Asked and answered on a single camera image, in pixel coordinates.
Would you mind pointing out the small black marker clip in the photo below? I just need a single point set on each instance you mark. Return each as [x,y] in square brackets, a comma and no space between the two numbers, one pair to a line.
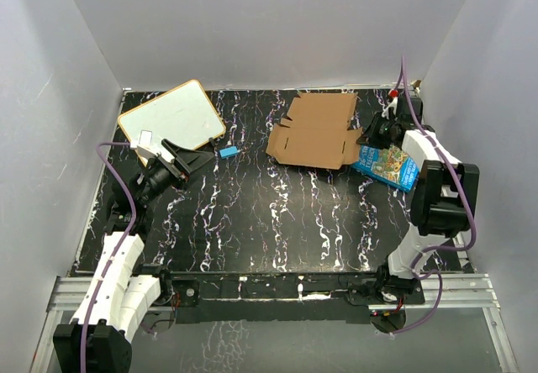
[214,141]

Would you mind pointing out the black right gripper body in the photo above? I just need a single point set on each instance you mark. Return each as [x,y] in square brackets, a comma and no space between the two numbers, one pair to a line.
[383,139]

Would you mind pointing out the blue treehouse book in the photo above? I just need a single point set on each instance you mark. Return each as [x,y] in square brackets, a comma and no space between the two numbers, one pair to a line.
[392,166]

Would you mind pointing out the small blue eraser block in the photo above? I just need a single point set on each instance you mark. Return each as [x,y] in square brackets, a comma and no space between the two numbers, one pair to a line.
[228,152]

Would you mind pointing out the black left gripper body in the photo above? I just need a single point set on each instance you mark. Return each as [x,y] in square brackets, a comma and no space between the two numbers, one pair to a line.
[162,176]

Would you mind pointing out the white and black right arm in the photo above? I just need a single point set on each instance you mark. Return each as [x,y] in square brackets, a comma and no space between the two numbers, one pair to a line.
[443,204]

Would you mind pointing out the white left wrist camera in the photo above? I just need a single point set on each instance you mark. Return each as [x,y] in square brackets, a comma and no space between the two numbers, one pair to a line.
[146,148]

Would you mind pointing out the white board with wooden frame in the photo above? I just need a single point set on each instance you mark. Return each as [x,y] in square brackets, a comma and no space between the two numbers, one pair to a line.
[184,115]

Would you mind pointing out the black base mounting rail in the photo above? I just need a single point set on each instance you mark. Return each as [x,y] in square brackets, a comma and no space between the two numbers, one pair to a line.
[353,297]

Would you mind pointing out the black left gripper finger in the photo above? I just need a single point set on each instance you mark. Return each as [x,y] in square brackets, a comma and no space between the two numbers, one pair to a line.
[189,161]
[171,148]

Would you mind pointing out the brown cardboard paper box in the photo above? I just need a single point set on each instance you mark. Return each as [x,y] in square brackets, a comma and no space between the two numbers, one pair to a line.
[316,132]

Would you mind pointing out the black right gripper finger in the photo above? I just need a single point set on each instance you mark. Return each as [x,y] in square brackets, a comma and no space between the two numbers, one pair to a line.
[376,123]
[368,137]

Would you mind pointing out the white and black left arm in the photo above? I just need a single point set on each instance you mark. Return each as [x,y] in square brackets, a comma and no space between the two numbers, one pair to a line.
[99,336]

